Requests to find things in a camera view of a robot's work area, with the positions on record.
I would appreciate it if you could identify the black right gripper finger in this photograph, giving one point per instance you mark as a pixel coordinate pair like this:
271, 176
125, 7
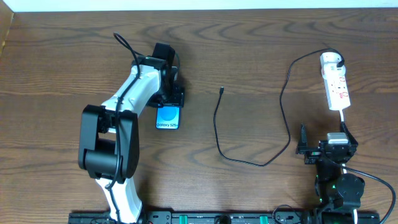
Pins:
302, 143
344, 129

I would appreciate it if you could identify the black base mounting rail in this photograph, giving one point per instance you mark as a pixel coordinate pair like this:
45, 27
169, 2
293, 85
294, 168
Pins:
166, 217

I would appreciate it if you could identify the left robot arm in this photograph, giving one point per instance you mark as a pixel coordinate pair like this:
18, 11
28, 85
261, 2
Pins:
109, 133

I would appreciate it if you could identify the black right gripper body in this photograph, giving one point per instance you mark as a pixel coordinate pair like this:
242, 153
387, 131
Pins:
325, 149

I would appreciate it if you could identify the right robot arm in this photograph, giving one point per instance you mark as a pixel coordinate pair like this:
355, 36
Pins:
339, 192

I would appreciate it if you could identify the white power strip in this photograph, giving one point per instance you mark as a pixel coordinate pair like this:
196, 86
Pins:
336, 88

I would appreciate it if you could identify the white USB wall charger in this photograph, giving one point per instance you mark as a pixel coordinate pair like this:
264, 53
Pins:
331, 61

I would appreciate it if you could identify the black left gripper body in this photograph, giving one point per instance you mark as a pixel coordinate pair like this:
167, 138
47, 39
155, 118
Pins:
171, 101

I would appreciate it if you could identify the blue Galaxy smartphone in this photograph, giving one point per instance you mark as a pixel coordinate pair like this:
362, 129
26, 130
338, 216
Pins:
168, 117

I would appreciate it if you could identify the cardboard side panel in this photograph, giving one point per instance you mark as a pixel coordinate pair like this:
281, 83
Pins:
6, 17

